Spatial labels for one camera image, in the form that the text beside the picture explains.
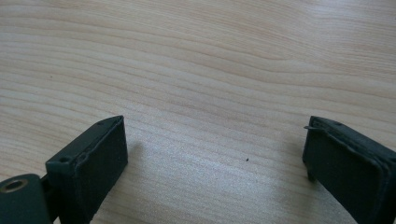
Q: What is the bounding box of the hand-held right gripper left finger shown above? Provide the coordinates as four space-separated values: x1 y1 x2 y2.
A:
45 115 129 224

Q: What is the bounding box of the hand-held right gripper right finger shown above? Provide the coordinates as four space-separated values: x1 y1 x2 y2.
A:
302 115 396 224

